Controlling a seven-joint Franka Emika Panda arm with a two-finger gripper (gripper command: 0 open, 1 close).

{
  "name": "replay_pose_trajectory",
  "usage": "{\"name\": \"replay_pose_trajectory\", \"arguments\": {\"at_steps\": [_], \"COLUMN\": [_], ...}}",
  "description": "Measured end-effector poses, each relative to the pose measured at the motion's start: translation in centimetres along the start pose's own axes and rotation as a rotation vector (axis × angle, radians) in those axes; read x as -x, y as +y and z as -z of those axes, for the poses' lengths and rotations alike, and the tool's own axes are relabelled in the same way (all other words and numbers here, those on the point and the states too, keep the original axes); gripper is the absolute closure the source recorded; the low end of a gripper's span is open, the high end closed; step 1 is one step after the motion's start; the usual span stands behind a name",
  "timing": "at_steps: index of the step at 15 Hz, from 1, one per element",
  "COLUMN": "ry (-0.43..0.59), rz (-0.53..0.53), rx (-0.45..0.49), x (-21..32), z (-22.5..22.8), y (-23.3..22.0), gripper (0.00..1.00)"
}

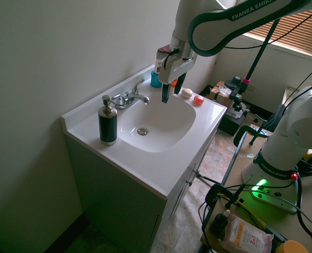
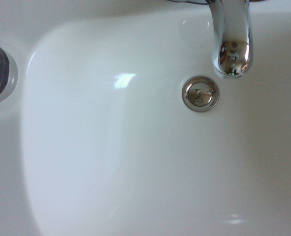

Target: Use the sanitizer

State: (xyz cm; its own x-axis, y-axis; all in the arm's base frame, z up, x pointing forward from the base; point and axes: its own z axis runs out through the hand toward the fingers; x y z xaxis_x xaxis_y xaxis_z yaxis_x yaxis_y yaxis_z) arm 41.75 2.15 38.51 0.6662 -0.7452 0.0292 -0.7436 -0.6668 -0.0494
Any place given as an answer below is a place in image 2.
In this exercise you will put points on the white ceramic sink basin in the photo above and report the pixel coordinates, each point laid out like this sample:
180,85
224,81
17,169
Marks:
110,159

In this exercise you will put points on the chrome faucet spout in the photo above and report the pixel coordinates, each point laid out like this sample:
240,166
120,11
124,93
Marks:
230,37

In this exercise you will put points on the chrome sink drain plug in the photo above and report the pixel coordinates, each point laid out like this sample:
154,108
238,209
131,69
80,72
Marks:
200,94

